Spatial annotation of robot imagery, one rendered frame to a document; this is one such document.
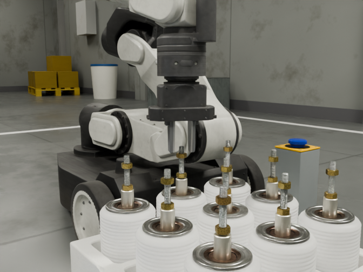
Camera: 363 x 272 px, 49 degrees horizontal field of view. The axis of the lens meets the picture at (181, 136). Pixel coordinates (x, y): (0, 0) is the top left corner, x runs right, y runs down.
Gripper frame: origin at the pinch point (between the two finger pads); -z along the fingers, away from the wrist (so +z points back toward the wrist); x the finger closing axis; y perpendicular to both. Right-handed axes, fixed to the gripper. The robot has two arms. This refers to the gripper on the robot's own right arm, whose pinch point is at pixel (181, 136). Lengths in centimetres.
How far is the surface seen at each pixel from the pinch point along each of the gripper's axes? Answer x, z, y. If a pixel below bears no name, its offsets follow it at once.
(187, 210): 0.1, -12.8, -4.7
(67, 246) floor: -25, -36, 36
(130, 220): -10.3, -11.8, -9.9
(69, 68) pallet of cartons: -72, 13, 768
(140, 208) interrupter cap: -8.6, -10.8, -7.3
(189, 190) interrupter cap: 1.8, -10.9, 0.8
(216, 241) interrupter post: -1.1, -8.7, -27.0
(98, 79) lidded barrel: -16, -4, 602
